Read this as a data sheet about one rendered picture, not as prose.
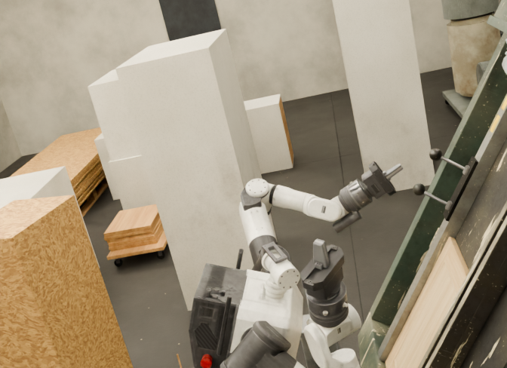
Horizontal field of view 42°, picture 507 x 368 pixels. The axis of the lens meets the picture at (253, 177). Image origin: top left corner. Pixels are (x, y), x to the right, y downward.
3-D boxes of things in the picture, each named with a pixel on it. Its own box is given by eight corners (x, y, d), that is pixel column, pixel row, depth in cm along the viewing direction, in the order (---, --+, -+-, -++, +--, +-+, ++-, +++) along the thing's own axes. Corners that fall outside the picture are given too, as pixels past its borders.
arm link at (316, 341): (313, 332, 144) (332, 383, 147) (345, 313, 147) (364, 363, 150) (299, 323, 150) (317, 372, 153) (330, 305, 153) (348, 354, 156)
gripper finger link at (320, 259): (325, 243, 134) (328, 266, 137) (312, 239, 136) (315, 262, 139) (321, 248, 133) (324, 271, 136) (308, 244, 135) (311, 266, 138)
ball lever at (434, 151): (469, 176, 194) (429, 156, 200) (475, 165, 193) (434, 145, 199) (466, 179, 191) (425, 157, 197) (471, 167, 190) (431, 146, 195)
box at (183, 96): (206, 253, 546) (148, 46, 490) (277, 240, 537) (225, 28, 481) (188, 311, 462) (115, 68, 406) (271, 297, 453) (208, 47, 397)
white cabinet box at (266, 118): (244, 164, 753) (228, 104, 730) (293, 154, 744) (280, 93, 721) (240, 178, 710) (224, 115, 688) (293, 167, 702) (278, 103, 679)
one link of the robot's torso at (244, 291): (173, 409, 177) (191, 295, 164) (195, 337, 209) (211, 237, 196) (281, 431, 176) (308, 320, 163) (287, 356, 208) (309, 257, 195)
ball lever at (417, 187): (452, 212, 198) (413, 191, 204) (457, 200, 197) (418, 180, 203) (448, 214, 195) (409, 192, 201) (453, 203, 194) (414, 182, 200)
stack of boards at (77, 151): (70, 164, 944) (60, 135, 930) (139, 150, 928) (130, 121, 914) (-7, 237, 713) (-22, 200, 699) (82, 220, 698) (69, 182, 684)
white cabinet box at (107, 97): (132, 136, 689) (112, 69, 666) (185, 125, 680) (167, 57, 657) (111, 161, 614) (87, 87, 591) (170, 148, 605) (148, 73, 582)
